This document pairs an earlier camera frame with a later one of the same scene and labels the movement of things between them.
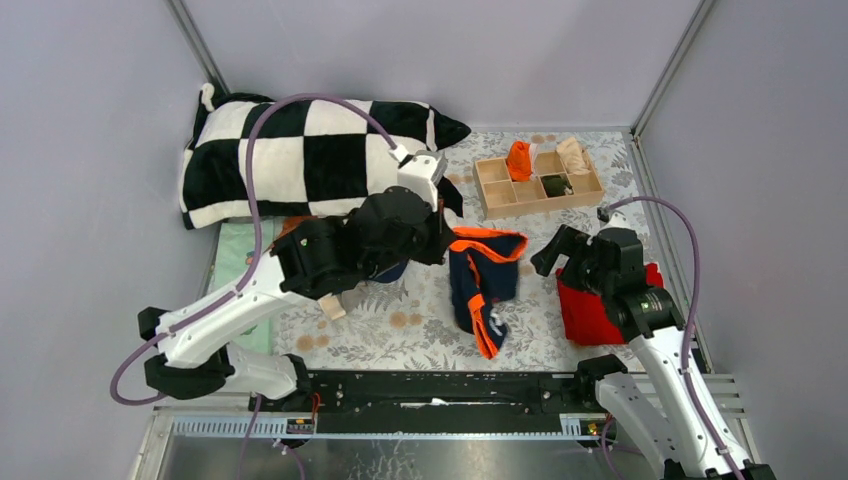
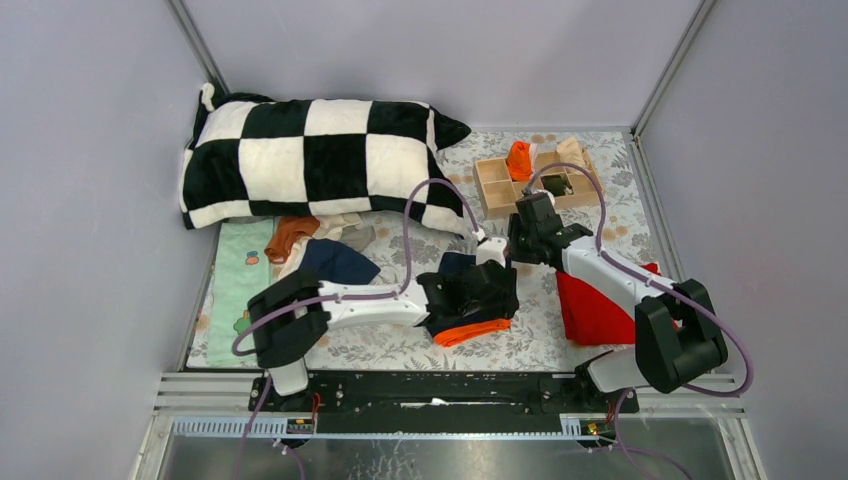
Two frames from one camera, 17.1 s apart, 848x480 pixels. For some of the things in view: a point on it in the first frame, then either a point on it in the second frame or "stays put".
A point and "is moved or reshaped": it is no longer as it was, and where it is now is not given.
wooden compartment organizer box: (551, 187) stays put
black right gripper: (568, 241) -> (515, 226)
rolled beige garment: (575, 158) stays put
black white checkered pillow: (309, 158) stays put
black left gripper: (434, 244) -> (505, 302)
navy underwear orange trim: (483, 269) is moved or reshaped
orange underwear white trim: (523, 160) stays put
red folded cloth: (586, 318) stays put
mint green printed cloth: (236, 250) stays put
